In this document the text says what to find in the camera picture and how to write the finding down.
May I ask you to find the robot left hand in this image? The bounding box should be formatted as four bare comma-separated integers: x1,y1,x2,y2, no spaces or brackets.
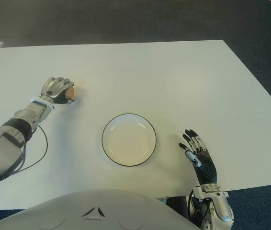
40,76,76,105

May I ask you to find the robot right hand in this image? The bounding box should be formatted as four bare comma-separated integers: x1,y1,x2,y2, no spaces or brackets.
179,129,219,187

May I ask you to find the red yellow apple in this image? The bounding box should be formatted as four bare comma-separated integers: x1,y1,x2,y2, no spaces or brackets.
65,86,76,99

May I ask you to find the white plate with black rim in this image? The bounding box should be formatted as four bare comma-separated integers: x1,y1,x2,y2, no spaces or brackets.
102,113,157,167

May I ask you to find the grey robot torso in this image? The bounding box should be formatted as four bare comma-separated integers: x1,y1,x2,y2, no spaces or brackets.
0,189,193,230

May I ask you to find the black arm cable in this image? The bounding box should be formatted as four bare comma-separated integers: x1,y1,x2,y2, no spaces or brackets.
0,123,48,179

